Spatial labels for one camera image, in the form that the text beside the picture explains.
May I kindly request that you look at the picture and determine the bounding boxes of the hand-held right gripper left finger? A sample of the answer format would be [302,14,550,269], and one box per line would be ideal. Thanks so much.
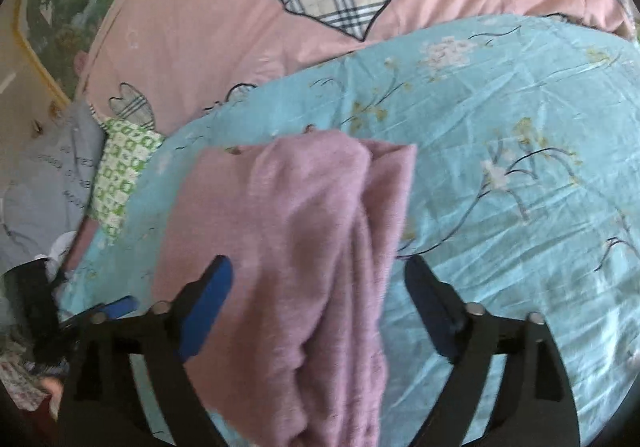
[57,254,235,447]

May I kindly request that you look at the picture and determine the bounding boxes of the floral patterned cloth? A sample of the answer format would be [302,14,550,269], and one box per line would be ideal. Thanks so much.
[0,327,57,413]

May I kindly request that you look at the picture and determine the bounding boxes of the pink duvet with plaid hearts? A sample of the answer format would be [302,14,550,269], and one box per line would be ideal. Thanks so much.
[75,0,637,129]

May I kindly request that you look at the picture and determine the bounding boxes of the grey printed pillow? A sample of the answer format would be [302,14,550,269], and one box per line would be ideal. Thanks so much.
[0,98,109,273]

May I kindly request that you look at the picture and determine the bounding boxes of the pink folded cloth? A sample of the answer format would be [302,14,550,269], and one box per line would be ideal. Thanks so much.
[64,216,103,274]

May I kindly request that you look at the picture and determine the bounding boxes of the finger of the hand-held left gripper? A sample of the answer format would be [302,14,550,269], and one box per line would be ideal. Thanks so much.
[59,296,139,329]

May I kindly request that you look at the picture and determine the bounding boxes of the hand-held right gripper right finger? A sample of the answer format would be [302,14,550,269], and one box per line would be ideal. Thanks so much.
[402,254,582,447]

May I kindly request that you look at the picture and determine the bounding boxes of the blue floral bed sheet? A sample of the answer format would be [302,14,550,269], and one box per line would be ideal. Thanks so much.
[57,14,640,447]

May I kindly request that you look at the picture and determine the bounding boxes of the green checkered pillow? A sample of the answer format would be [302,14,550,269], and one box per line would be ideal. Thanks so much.
[87,118,167,244]

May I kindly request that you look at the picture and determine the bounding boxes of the purple knit sweater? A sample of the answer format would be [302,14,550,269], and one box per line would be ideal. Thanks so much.
[150,130,419,447]

